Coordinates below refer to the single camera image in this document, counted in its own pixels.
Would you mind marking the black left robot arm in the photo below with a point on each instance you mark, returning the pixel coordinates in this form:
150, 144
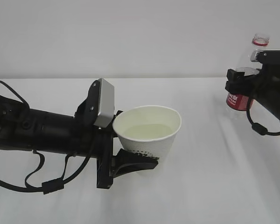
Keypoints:
26, 129

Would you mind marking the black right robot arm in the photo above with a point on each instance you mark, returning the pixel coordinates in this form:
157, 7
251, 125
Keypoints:
257, 127

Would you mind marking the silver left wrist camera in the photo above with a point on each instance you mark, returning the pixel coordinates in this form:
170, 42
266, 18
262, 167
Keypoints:
100, 103

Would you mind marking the white paper cup green logo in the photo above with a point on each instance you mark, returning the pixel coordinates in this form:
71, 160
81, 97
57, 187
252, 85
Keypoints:
148, 129

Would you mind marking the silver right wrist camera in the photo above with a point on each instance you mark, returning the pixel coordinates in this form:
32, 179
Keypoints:
266, 56

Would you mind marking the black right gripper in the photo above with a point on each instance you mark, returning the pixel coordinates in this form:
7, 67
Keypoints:
241, 81

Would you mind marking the clear water bottle red label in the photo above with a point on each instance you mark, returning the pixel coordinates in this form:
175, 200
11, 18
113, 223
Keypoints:
236, 103

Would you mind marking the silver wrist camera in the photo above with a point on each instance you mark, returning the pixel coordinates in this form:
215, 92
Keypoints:
100, 103
266, 56

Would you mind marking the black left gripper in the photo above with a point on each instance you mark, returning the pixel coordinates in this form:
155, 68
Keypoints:
97, 143

